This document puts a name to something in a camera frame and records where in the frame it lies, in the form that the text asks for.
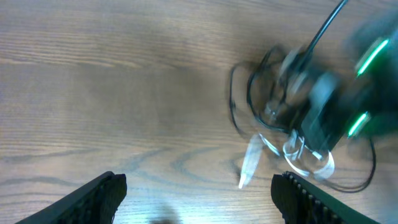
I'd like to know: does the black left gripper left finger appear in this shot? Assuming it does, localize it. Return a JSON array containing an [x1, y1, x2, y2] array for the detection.
[[19, 171, 127, 224]]

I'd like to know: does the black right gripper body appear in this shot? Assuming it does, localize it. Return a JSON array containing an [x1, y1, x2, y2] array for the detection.
[[299, 73, 341, 152]]

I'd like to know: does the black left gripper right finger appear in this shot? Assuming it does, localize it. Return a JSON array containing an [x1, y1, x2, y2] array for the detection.
[[271, 171, 377, 224]]

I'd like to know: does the white USB cable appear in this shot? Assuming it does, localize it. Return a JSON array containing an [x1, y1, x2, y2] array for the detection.
[[238, 129, 336, 190]]

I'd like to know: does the black USB cable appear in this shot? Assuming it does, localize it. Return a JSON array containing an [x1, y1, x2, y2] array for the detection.
[[228, 45, 312, 138]]

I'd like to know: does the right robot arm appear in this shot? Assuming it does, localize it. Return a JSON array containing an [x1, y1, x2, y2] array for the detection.
[[299, 9, 397, 152]]

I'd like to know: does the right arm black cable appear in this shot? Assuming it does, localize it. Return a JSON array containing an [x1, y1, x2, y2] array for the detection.
[[295, 0, 349, 69]]

